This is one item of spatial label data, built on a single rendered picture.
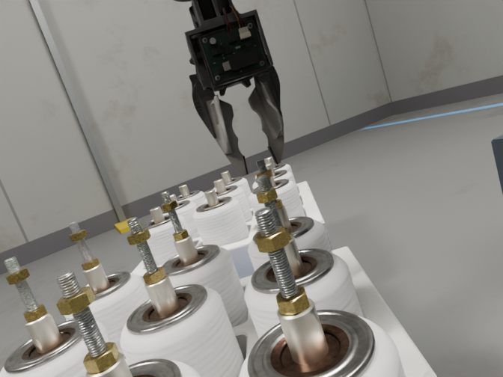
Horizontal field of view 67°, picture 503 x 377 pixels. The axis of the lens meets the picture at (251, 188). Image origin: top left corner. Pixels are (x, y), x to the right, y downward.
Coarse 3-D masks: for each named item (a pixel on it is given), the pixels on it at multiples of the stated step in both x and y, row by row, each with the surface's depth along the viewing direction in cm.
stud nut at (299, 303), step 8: (304, 288) 22; (280, 296) 22; (296, 296) 21; (304, 296) 21; (280, 304) 21; (288, 304) 21; (296, 304) 21; (304, 304) 21; (280, 312) 21; (288, 312) 21; (296, 312) 21
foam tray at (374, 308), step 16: (352, 256) 50; (352, 272) 45; (368, 288) 41; (368, 304) 38; (384, 304) 37; (384, 320) 35; (240, 336) 41; (256, 336) 39; (400, 336) 32; (400, 352) 30; (416, 352) 29; (416, 368) 28
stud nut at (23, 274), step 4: (24, 268) 35; (16, 272) 34; (20, 272) 34; (24, 272) 34; (28, 272) 35; (8, 276) 34; (12, 276) 34; (16, 276) 34; (20, 276) 34; (24, 276) 34; (28, 276) 34; (8, 280) 34; (12, 280) 34; (16, 280) 34; (20, 280) 34
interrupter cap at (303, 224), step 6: (300, 216) 48; (306, 216) 47; (294, 222) 47; (300, 222) 46; (306, 222) 45; (312, 222) 44; (294, 228) 45; (300, 228) 43; (306, 228) 43; (294, 234) 42; (300, 234) 42
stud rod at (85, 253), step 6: (72, 222) 46; (72, 228) 45; (78, 228) 46; (78, 240) 46; (84, 240) 46; (84, 246) 46; (84, 252) 46; (90, 252) 46; (84, 258) 46; (90, 258) 46
